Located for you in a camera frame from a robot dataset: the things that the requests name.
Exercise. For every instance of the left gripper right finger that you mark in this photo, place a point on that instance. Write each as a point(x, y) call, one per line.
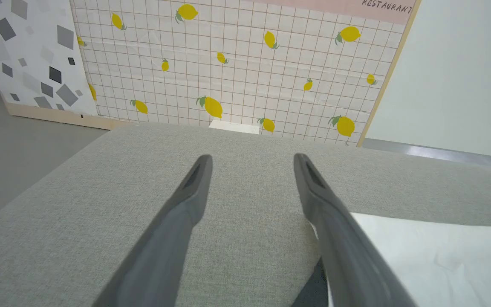
point(348, 256)

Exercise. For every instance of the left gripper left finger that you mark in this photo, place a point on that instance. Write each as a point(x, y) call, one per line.
point(164, 247)

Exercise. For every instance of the white and black shirt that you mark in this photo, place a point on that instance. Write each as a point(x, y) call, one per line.
point(433, 264)

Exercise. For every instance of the white box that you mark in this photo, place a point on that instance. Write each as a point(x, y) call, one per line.
point(233, 127)

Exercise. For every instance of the lemon print partition screen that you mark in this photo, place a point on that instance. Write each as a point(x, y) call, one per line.
point(245, 64)

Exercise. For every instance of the grey terrazzo print panel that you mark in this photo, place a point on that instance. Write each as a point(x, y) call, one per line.
point(32, 55)

